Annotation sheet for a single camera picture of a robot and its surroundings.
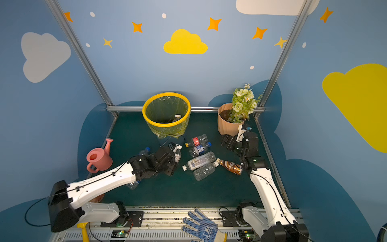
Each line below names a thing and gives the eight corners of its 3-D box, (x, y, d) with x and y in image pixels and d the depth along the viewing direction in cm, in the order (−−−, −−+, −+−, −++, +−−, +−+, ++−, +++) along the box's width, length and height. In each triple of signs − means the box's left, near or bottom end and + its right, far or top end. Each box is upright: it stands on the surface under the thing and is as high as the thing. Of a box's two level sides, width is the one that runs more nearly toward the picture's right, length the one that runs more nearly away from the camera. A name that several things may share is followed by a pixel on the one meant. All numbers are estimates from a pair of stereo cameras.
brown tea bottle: (214, 165, 94) (215, 162, 90) (217, 159, 97) (217, 156, 93) (239, 175, 90) (241, 172, 87) (241, 168, 93) (243, 165, 90)
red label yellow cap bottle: (187, 150, 100) (187, 147, 97) (184, 144, 103) (184, 140, 101) (208, 142, 104) (209, 139, 101) (204, 136, 108) (205, 133, 105)
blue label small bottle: (192, 158, 96) (192, 156, 94) (188, 151, 99) (188, 149, 97) (213, 149, 101) (214, 147, 99) (209, 142, 104) (209, 140, 102)
